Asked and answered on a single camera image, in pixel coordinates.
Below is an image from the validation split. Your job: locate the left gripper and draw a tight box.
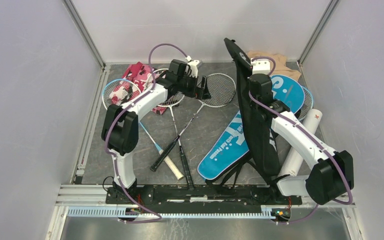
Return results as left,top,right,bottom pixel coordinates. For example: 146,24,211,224
177,72,211,101

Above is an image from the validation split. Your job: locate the white racket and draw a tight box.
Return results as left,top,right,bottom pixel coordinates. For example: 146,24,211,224
150,73,236,172
144,68,195,190

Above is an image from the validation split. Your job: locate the black Crossway racket cover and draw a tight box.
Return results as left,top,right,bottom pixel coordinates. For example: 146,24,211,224
223,37,281,185

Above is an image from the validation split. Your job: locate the white shuttlecock tube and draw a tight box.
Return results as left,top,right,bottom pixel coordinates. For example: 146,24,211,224
274,109,323,176

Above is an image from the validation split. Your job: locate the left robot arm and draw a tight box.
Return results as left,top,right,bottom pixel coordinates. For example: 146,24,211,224
101,57,212,204

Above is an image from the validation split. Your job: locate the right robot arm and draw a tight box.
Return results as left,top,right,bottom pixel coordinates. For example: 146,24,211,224
248,73,354,205

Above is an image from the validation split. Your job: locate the blue Sport racket cover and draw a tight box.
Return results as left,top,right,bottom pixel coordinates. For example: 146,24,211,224
197,74,305,180

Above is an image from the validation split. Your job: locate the pink camouflage cloth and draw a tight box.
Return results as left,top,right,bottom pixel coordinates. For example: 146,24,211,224
108,61,168,115

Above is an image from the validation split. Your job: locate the beige cloth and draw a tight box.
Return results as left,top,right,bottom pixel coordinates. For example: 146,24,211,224
247,50,302,81

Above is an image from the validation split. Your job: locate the racket under blue cover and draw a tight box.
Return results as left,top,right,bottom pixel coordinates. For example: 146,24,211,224
298,86,314,121

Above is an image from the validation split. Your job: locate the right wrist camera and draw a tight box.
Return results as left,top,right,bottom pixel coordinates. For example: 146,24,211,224
251,58,272,75

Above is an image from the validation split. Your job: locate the blue frame badminton racket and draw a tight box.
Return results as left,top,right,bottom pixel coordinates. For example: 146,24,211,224
102,78,184,181

